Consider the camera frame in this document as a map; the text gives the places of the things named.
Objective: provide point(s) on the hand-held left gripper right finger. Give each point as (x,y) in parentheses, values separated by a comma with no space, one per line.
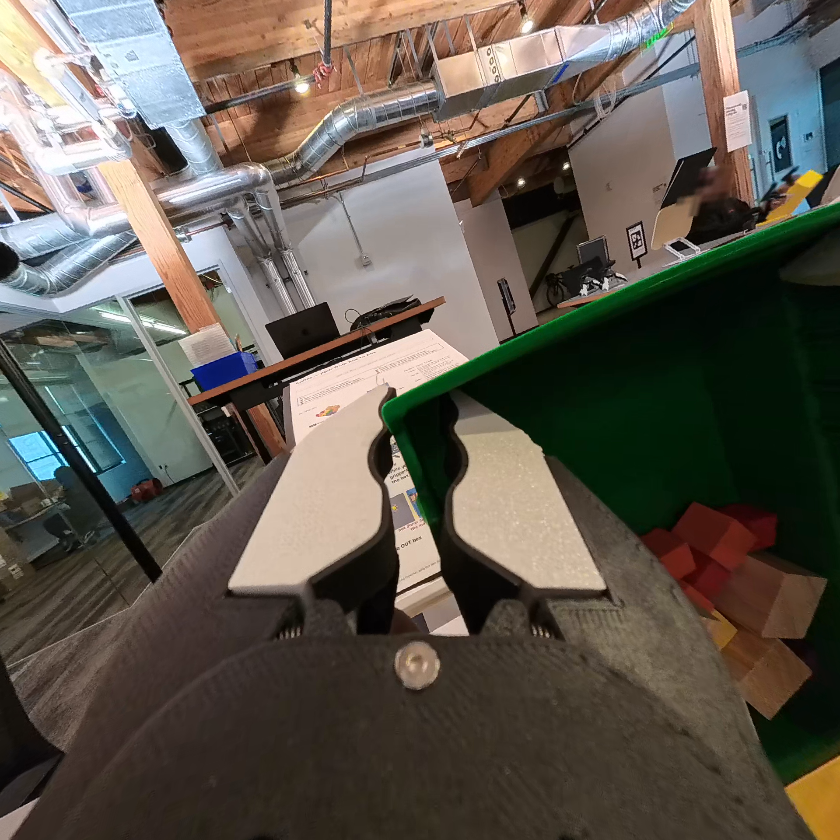
(518,518)

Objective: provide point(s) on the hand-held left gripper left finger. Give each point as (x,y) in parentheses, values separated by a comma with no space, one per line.
(308,518)

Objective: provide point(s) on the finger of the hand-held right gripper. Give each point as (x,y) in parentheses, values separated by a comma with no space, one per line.
(820,268)

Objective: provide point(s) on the green plastic box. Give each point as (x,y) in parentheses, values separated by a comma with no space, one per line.
(656,394)

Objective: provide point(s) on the pile of wooden cubes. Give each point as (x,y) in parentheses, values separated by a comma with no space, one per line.
(768,597)

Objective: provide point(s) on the yellow plastic box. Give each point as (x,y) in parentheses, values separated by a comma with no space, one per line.
(817,800)

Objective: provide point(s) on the tilted beige and black board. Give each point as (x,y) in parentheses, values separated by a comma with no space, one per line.
(673,226)

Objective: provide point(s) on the printed instruction sheet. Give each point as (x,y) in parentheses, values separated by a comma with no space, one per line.
(367,367)

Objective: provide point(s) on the red floor fan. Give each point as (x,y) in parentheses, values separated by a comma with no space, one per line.
(145,491)

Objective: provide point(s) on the blue plastic bin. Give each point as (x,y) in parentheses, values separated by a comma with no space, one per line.
(223,373)

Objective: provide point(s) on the black and white tag marker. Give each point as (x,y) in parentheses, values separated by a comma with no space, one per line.
(636,237)

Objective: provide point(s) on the black laptop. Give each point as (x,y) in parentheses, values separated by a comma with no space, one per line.
(302,331)

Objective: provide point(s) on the white paper notice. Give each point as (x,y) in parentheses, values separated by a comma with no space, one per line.
(205,344)

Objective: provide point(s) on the dark computer monitor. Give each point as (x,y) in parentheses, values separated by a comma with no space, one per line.
(590,250)

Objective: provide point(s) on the black stanchion pole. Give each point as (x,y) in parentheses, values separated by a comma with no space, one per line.
(79,459)

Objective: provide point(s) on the wooden desk with black frame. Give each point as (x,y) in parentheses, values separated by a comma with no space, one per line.
(275,367)

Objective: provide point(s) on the white wall poster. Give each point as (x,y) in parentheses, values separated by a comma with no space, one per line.
(737,118)

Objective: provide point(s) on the wooden support post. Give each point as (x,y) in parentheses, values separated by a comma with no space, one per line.
(722,65)
(164,249)

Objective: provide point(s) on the silver air duct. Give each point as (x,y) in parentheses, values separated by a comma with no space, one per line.
(367,118)

